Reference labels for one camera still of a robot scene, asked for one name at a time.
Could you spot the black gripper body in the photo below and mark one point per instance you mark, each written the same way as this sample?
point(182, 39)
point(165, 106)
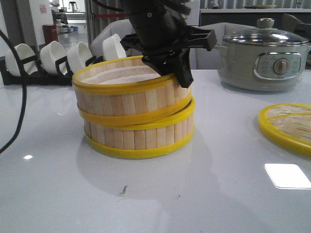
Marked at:
point(160, 28)

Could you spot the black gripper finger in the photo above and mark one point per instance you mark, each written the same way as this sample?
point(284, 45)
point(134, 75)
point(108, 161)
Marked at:
point(157, 63)
point(180, 63)

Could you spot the bamboo steamer tray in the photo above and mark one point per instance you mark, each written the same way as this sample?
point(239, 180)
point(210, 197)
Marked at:
point(152, 139)
point(126, 91)

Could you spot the bamboo steamer lid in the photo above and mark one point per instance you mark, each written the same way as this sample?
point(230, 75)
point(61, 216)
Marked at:
point(288, 125)

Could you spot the right grey chair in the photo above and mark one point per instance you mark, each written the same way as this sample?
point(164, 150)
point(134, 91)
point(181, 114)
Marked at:
point(201, 58)

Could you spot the grey chair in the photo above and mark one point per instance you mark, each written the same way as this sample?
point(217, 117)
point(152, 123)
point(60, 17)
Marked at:
point(120, 27)
point(201, 58)

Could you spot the white refrigerator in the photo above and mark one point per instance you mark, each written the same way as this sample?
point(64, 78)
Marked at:
point(193, 18)

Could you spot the left grey chair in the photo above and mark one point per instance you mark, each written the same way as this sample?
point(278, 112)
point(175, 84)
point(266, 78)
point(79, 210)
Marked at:
point(120, 27)

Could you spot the red barrier belt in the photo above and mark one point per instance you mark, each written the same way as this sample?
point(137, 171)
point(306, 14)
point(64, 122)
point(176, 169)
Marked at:
point(117, 15)

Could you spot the grey electric cooking pot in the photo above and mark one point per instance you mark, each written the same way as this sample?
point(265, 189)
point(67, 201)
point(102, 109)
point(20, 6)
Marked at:
point(261, 68)

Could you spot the dark kitchen counter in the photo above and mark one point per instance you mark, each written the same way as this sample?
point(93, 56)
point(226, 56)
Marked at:
point(250, 16)

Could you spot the glass pot lid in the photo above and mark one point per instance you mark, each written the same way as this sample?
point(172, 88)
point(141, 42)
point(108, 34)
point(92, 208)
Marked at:
point(266, 34)

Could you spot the black dish rack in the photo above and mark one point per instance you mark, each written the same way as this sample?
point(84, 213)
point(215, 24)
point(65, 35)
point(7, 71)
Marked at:
point(40, 77)

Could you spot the red bin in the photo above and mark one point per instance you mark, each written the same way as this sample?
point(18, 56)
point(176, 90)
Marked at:
point(50, 33)

